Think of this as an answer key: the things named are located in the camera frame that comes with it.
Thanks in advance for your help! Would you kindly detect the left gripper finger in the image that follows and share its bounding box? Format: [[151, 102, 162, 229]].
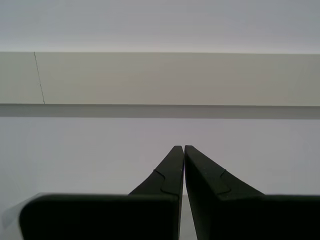
[[184, 144, 320, 240], [18, 145, 185, 240]]

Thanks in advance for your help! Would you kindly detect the beige wall panel board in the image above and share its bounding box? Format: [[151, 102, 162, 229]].
[[0, 51, 320, 107]]

